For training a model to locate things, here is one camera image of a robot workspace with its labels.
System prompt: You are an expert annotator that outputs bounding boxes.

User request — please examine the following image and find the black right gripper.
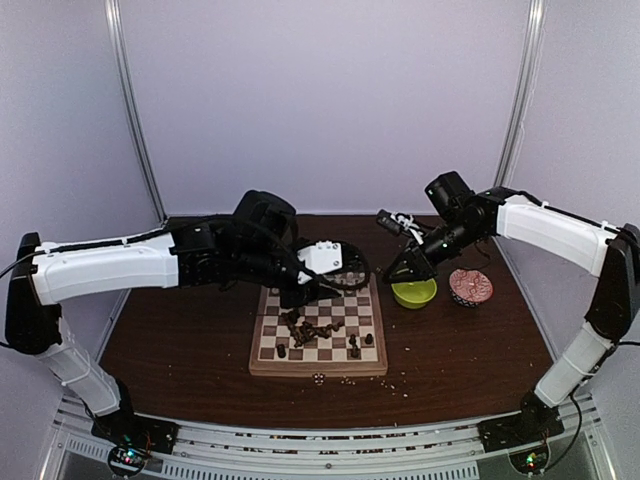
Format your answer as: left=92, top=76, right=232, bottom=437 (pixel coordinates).
left=382, top=217, right=483, bottom=284

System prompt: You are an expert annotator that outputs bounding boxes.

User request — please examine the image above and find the dark knight chess piece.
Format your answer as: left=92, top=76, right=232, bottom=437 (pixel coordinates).
left=349, top=334, right=361, bottom=359

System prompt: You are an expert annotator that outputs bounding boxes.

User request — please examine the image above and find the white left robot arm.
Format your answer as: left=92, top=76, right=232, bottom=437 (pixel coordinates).
left=2, top=190, right=370, bottom=445

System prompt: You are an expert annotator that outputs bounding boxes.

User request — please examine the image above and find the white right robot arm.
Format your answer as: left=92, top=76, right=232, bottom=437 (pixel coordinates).
left=376, top=180, right=639, bottom=442

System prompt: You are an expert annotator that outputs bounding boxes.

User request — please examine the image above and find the row of white chess pieces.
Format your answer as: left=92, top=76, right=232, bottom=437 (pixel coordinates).
left=279, top=269, right=371, bottom=302

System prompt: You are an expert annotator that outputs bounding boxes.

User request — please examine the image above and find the pile of dark chess pieces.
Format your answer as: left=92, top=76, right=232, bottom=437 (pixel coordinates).
left=279, top=309, right=344, bottom=348

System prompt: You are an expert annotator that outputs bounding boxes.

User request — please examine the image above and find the wooden chess board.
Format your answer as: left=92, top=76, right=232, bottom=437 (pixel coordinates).
left=248, top=275, right=388, bottom=381

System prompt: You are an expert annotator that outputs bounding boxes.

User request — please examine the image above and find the lime green bowl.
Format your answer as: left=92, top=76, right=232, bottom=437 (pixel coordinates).
left=391, top=279, right=438, bottom=310

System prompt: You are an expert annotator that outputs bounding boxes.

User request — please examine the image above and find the red patterned bowl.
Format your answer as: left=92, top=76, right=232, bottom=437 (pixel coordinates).
left=448, top=269, right=494, bottom=308

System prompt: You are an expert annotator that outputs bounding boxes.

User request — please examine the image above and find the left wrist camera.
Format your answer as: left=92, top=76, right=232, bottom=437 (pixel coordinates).
left=296, top=241, right=343, bottom=275

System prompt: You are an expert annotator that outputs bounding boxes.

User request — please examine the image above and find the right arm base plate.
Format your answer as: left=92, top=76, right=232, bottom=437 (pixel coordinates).
left=477, top=413, right=565, bottom=453

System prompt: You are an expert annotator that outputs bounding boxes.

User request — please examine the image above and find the aluminium front frame rail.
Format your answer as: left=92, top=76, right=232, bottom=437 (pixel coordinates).
left=42, top=392, right=609, bottom=480

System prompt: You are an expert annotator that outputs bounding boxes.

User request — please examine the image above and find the right aluminium corner post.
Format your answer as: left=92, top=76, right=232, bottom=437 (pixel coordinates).
left=492, top=0, right=546, bottom=194

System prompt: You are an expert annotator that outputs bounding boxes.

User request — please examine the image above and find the aluminium corner post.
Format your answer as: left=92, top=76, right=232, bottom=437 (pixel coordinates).
left=104, top=0, right=167, bottom=224
left=492, top=0, right=546, bottom=194

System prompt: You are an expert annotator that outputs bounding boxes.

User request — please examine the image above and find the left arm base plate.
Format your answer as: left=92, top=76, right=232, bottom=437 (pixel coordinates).
left=91, top=415, right=179, bottom=454

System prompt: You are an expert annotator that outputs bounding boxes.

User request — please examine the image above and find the left aluminium corner post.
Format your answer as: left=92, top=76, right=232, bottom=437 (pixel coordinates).
left=104, top=0, right=167, bottom=224

